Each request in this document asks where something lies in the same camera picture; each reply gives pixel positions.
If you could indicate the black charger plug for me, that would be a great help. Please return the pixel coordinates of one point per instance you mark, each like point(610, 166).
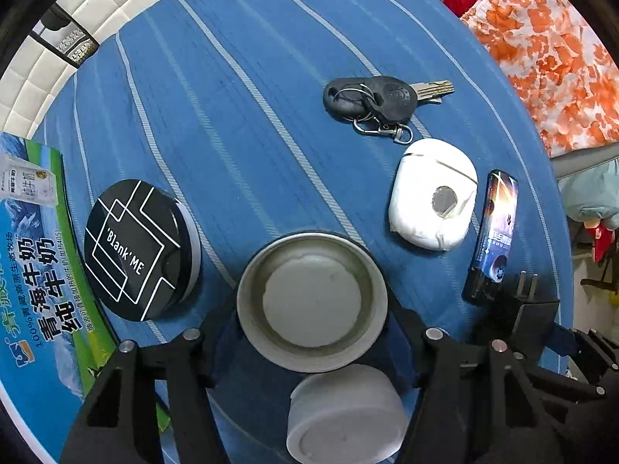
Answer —
point(532, 319)

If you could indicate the orange floral blanket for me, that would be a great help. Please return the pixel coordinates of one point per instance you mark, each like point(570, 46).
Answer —
point(546, 48)

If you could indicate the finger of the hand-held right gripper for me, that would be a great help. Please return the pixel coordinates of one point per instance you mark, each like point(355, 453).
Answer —
point(563, 341)
point(561, 383)

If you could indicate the teal plush toy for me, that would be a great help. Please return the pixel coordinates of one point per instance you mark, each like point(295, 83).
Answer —
point(592, 193)

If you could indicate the black round tin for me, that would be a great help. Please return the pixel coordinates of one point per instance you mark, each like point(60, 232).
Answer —
point(133, 251)

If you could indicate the black key bunch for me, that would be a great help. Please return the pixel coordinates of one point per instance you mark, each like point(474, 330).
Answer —
point(387, 99)

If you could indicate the white round plastic container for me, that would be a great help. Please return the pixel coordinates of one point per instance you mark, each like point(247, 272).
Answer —
point(346, 420)

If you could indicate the blue green milk carton box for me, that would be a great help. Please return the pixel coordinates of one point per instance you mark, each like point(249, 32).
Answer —
point(43, 299)

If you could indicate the white earbuds case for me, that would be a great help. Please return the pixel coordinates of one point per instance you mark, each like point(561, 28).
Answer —
point(425, 193)

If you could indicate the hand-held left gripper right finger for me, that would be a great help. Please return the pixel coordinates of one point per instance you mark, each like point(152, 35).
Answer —
point(459, 386)

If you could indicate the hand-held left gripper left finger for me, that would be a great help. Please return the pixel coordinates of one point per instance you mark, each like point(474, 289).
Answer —
point(145, 396)

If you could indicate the stainless steel bowl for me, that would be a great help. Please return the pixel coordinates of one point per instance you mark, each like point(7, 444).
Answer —
point(312, 299)

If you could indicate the blue striped bedsheet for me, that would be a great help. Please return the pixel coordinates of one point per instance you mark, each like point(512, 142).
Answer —
point(242, 130)

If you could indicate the white tufted headboard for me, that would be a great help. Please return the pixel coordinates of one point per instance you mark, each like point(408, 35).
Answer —
point(72, 5)

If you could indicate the red toy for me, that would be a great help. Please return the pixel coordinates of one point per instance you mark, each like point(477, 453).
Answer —
point(602, 239)

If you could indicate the dark printed slim box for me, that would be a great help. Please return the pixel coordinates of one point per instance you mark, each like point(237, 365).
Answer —
point(495, 232)

